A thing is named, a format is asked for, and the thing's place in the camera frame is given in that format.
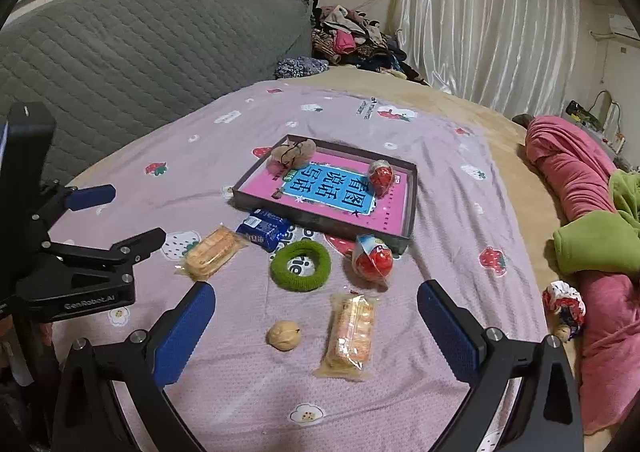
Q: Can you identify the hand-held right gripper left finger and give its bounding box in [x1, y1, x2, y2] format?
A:
[50, 281, 217, 452]

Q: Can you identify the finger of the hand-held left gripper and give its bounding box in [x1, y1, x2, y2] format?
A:
[31, 183, 117, 234]
[42, 227, 167, 283]

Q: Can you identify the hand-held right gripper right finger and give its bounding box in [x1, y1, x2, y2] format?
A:
[416, 279, 586, 452]

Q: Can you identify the short clear biscuit packet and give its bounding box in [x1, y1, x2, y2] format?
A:
[175, 225, 249, 281]

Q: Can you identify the walnut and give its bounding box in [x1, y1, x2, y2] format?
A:
[266, 321, 302, 349]

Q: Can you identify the long clear biscuit packet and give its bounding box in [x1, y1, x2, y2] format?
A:
[313, 291, 382, 381]

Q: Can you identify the green fuzzy scrunchie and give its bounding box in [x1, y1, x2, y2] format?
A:
[270, 239, 332, 292]

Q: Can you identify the pink shallow box tray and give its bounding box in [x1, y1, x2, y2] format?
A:
[231, 133, 419, 255]

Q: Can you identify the purple strawberry print blanket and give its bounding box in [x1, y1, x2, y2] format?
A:
[47, 81, 551, 452]

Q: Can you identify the red and white egg toy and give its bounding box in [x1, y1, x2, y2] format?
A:
[351, 233, 396, 285]

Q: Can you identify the blue snack packet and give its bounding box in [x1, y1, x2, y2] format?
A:
[236, 209, 292, 253]

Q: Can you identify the grey quilted headboard cover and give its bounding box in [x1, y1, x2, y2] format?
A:
[0, 0, 316, 188]

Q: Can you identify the green fleece cloth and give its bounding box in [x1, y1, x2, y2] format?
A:
[552, 169, 640, 278]

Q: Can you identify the red snack packet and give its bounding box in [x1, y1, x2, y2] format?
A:
[368, 159, 398, 197]

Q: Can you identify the beige mesh scrunchie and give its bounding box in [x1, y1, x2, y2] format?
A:
[267, 137, 318, 170]

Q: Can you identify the pink book with blue label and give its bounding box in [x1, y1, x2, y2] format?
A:
[242, 147, 416, 235]

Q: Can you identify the pink blanket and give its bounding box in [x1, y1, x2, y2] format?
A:
[525, 115, 640, 435]

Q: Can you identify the beige bed sheet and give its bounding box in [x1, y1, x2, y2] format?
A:
[295, 66, 586, 313]

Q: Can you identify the blue floral cloth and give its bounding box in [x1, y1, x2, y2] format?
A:
[275, 56, 331, 80]

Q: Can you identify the white chair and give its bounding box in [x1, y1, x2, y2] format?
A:
[595, 90, 628, 145]

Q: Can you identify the pile of clothes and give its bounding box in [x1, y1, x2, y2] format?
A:
[311, 0, 426, 83]

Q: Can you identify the white satin curtain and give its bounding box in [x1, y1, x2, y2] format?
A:
[387, 0, 583, 120]

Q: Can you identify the white air conditioner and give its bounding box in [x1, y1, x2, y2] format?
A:
[607, 12, 640, 40]

